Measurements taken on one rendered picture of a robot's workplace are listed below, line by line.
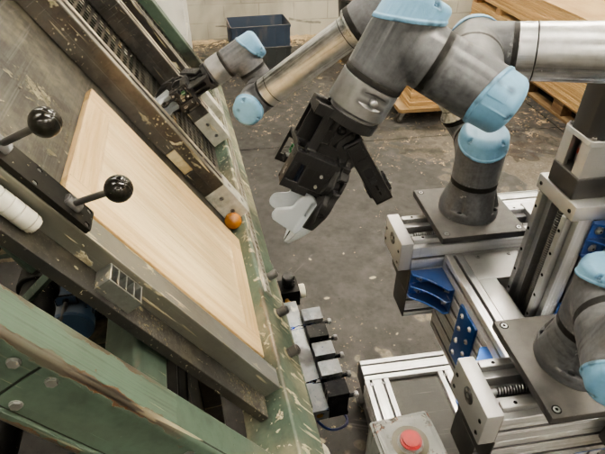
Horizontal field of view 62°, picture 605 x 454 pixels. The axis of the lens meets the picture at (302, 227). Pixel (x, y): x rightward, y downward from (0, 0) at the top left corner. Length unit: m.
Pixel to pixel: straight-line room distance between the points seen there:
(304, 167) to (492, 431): 0.64
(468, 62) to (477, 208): 0.77
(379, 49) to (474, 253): 0.91
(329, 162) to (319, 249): 2.22
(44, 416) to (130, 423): 0.10
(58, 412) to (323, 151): 0.44
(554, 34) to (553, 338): 0.54
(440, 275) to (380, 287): 1.27
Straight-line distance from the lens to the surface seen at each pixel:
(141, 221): 1.03
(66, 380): 0.63
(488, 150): 1.26
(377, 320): 2.48
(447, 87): 0.60
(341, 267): 2.73
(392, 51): 0.59
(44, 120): 0.67
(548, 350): 1.04
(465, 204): 1.33
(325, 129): 0.63
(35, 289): 1.68
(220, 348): 0.98
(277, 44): 5.36
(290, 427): 1.06
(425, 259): 1.37
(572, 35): 0.74
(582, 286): 0.94
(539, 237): 1.24
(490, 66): 0.61
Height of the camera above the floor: 1.80
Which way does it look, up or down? 37 degrees down
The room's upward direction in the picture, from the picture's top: straight up
